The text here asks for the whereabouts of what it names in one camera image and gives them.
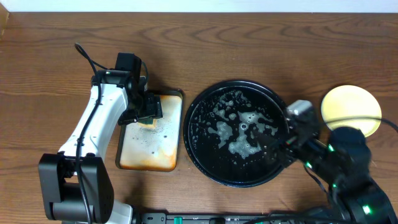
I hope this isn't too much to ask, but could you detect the green and yellow sponge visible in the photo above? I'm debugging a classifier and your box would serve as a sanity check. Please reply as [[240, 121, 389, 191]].
[[138, 118, 157, 129]]

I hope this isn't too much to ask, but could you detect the pale yellow plate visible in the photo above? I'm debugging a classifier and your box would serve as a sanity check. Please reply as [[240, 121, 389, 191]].
[[320, 85, 382, 137]]

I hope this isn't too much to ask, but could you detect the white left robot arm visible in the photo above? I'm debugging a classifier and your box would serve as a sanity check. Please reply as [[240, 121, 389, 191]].
[[38, 69, 162, 223]]

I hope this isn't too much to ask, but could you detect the rectangular soapy baking tray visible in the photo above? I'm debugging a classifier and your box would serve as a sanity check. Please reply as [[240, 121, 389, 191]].
[[115, 90, 183, 172]]

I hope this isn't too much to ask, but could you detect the round black tray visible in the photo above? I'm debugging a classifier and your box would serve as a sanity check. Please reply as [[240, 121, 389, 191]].
[[183, 80, 289, 188]]

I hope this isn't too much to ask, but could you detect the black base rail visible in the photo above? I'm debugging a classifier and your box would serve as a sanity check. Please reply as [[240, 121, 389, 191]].
[[130, 208, 351, 224]]

